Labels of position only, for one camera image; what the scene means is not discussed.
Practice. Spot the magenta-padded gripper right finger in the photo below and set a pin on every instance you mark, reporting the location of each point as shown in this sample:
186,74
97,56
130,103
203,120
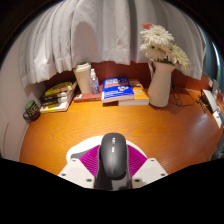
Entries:
150,170

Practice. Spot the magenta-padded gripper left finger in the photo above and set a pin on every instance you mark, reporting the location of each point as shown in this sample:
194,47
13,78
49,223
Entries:
75,170

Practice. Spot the black computer mouse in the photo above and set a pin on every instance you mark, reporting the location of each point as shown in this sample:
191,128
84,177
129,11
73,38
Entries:
113,155

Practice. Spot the white and grey mouse pad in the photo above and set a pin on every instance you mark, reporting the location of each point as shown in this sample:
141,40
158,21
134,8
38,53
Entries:
83,146

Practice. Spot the black book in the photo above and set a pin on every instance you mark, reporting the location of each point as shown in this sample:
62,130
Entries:
55,96
55,101

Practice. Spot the dark mug with green inside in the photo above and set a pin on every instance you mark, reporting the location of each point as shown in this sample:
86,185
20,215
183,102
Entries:
32,111

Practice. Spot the red-brown book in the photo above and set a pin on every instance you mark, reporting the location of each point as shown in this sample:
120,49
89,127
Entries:
85,97

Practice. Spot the orange book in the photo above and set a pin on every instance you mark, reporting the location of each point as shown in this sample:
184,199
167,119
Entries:
140,93

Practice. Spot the yellow-covered book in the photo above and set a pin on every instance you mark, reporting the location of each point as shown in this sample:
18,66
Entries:
60,88

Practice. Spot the cream ceramic pitcher vase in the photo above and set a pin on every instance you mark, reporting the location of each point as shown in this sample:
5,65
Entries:
160,86

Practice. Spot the clear spray bottle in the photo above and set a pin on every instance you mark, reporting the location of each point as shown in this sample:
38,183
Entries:
94,85

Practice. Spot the cream lidded tumbler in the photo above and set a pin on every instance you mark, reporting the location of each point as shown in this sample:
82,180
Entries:
83,80

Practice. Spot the white laptop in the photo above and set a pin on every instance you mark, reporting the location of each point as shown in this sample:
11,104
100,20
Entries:
209,100

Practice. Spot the white flower bouquet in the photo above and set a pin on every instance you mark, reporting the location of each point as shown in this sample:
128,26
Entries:
158,43

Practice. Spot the dark blue curtain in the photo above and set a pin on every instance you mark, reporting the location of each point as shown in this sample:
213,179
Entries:
213,56

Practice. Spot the white pleated curtain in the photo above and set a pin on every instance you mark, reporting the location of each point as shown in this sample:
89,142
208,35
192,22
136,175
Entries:
100,33

